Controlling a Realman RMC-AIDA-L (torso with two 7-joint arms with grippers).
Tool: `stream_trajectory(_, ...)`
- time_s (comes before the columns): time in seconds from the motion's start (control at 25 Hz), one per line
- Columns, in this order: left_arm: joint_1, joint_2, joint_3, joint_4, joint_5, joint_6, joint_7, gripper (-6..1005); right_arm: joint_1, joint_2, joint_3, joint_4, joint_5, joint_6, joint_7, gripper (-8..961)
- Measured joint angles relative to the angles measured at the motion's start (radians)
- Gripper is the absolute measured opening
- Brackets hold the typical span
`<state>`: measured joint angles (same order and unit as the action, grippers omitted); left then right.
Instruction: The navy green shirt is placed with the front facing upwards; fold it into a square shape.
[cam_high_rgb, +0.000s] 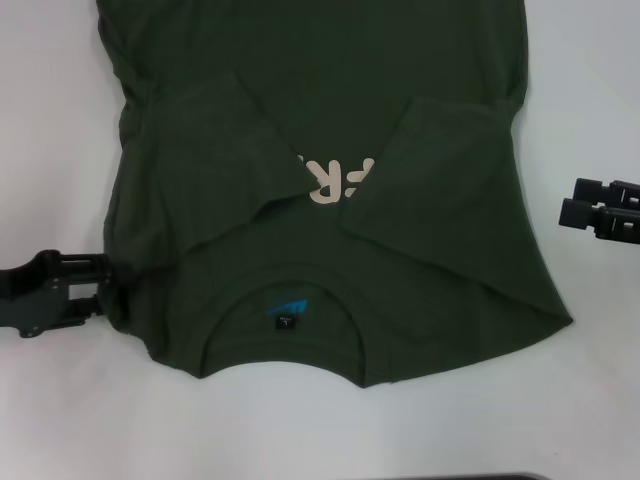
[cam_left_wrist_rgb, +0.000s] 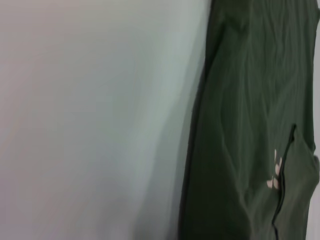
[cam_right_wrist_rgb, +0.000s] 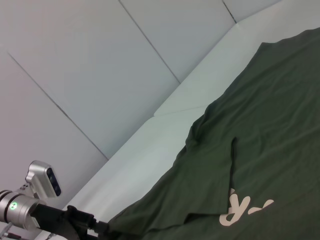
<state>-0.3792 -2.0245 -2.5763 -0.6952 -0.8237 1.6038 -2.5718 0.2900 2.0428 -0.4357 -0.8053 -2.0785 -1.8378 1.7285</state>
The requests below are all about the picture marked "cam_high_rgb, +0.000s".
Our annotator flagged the dark green FREE T-shirt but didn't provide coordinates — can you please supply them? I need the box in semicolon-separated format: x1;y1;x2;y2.
97;0;574;386

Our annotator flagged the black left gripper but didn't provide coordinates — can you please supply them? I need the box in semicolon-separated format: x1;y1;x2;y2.
0;251;131;341

